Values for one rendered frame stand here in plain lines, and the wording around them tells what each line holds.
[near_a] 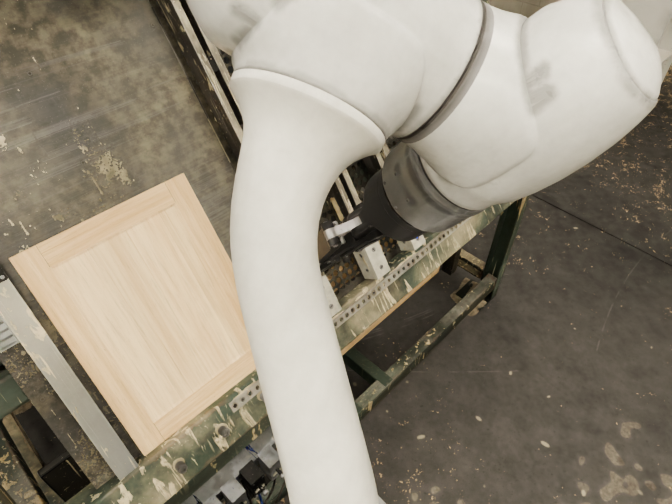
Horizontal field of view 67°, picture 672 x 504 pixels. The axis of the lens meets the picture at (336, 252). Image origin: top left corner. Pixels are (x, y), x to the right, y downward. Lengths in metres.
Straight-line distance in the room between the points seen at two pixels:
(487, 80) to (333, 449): 0.24
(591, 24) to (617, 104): 0.05
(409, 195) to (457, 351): 2.25
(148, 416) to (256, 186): 1.14
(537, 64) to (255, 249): 0.20
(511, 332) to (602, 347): 0.45
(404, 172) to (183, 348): 1.04
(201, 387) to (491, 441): 1.42
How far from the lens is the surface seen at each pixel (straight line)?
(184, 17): 1.42
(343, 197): 1.55
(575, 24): 0.34
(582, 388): 2.72
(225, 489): 1.48
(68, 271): 1.30
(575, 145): 0.35
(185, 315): 1.37
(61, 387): 1.31
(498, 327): 2.79
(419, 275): 1.79
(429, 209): 0.42
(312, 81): 0.28
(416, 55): 0.30
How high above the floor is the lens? 2.12
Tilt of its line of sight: 44 degrees down
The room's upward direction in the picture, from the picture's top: straight up
